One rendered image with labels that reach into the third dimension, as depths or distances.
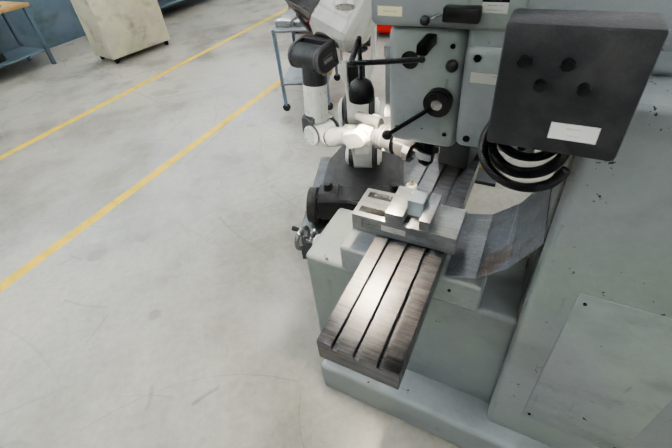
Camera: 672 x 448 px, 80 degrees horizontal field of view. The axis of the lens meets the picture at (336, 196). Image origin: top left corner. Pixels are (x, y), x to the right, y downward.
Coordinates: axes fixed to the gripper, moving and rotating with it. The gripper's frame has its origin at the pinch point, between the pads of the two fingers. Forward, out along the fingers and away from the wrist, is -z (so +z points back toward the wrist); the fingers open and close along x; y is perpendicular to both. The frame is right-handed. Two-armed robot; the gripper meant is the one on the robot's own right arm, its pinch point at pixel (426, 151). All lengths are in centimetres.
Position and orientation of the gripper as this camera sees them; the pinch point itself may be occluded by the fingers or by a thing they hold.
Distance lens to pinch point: 126.3
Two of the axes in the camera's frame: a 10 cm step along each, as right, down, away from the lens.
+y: 0.8, 7.8, 6.2
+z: -7.5, -3.6, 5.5
